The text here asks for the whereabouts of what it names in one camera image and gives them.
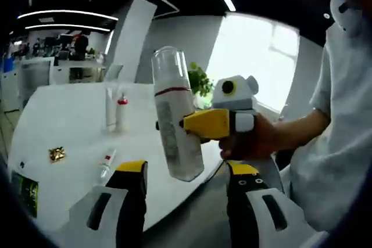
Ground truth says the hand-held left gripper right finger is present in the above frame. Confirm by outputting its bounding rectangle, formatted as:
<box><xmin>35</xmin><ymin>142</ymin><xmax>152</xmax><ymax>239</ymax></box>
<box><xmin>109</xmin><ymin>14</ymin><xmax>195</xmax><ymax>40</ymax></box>
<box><xmin>226</xmin><ymin>160</ymin><xmax>314</xmax><ymax>248</ymax></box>

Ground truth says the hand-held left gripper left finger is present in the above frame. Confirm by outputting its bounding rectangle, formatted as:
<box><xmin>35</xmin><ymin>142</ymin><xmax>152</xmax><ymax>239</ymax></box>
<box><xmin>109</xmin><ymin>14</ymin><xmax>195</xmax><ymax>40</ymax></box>
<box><xmin>68</xmin><ymin>160</ymin><xmax>149</xmax><ymax>248</ymax></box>

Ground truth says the clear cap white skincare bottle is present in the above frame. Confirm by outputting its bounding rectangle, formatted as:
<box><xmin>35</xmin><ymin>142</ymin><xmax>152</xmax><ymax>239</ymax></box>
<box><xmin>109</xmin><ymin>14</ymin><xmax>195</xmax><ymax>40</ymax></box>
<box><xmin>151</xmin><ymin>45</ymin><xmax>205</xmax><ymax>183</ymax></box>

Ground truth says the red collar skincare bottle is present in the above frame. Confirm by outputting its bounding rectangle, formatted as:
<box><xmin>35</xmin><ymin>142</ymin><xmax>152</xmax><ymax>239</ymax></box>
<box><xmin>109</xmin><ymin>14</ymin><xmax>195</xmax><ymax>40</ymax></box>
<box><xmin>115</xmin><ymin>92</ymin><xmax>129</xmax><ymax>132</ymax></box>

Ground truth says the red label white skincare tube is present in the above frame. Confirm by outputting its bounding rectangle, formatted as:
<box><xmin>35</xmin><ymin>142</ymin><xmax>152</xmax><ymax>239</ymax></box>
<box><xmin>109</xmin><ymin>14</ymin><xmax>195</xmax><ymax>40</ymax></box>
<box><xmin>99</xmin><ymin>148</ymin><xmax>117</xmax><ymax>179</ymax></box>

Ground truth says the gold foil skincare sachet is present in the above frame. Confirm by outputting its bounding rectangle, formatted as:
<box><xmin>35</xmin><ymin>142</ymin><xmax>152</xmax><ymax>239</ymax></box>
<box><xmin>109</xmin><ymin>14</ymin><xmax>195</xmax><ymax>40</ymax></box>
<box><xmin>48</xmin><ymin>146</ymin><xmax>66</xmax><ymax>163</ymax></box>

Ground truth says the green black skincare packet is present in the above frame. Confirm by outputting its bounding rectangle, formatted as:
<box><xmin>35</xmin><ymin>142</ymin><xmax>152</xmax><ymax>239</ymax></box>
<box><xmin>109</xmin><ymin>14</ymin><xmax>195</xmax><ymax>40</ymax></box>
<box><xmin>10</xmin><ymin>171</ymin><xmax>40</xmax><ymax>219</ymax></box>

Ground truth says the person's right hand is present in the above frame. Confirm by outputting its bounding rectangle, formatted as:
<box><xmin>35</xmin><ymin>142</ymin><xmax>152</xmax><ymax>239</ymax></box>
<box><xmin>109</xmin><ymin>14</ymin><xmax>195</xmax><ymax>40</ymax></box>
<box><xmin>218</xmin><ymin>113</ymin><xmax>280</xmax><ymax>162</ymax></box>

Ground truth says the potted green plant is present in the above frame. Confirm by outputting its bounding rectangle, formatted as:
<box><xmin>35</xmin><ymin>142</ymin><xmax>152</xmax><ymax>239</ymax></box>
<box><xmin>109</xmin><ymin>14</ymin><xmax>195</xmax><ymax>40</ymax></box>
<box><xmin>185</xmin><ymin>62</ymin><xmax>216</xmax><ymax>106</ymax></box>

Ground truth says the white square pillar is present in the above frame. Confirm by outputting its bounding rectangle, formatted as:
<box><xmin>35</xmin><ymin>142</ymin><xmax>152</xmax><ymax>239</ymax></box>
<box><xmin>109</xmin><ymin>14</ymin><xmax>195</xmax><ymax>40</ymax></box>
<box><xmin>112</xmin><ymin>0</ymin><xmax>158</xmax><ymax>83</ymax></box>

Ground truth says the white panel desk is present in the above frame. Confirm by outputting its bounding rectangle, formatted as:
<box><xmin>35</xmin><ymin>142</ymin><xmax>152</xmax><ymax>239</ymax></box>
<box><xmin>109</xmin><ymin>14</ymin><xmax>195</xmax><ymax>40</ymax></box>
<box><xmin>17</xmin><ymin>57</ymin><xmax>55</xmax><ymax>106</ymax></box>

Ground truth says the white chest device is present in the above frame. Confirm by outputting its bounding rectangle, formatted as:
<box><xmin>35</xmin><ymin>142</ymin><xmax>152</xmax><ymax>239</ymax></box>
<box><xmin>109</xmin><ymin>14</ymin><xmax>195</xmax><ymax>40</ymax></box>
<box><xmin>329</xmin><ymin>0</ymin><xmax>370</xmax><ymax>39</ymax></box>

